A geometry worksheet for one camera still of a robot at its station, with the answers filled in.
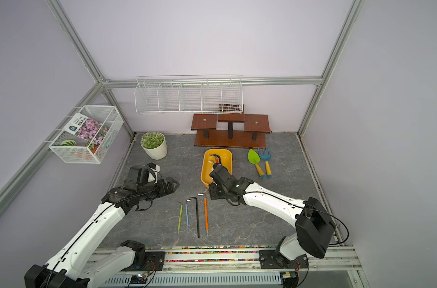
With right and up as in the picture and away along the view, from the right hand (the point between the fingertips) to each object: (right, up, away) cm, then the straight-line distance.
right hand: (212, 188), depth 82 cm
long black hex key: (+3, +13, +26) cm, 29 cm away
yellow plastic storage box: (+5, +14, +24) cm, 28 cm away
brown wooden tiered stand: (+9, +30, +31) cm, 44 cm away
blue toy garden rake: (+31, +13, +27) cm, 43 cm away
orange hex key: (-4, -12, +5) cm, 14 cm away
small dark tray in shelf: (+8, +42, +17) cm, 46 cm away
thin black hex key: (-10, -7, +9) cm, 15 cm away
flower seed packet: (-52, +27, -7) cm, 59 cm away
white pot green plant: (-34, +21, +17) cm, 43 cm away
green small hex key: (-16, -14, +4) cm, 22 cm away
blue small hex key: (-13, -13, +5) cm, 19 cm away
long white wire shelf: (-14, +49, +18) cm, 54 cm away
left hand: (-18, +1, -4) cm, 18 cm away
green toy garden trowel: (+24, +13, +27) cm, 38 cm away
